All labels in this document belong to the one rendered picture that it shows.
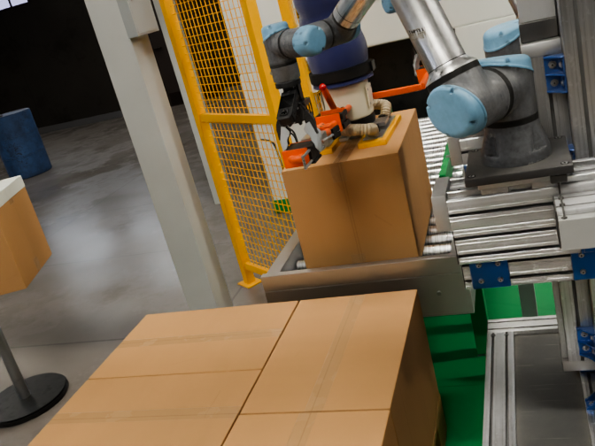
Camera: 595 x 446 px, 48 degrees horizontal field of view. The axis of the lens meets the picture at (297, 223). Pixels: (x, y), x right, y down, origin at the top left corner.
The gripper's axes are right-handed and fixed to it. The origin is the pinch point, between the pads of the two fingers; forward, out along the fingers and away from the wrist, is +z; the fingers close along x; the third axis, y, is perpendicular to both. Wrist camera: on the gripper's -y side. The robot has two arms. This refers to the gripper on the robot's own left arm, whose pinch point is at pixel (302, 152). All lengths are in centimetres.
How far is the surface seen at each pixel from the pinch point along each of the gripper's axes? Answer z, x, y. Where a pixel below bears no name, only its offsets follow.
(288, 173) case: 14.4, 17.7, 30.5
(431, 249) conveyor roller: 54, -22, 45
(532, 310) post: 101, -51, 78
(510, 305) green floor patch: 108, -42, 96
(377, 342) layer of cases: 53, -13, -15
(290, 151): -1.9, 1.9, -4.0
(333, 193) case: 23.5, 4.0, 30.8
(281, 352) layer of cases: 54, 15, -17
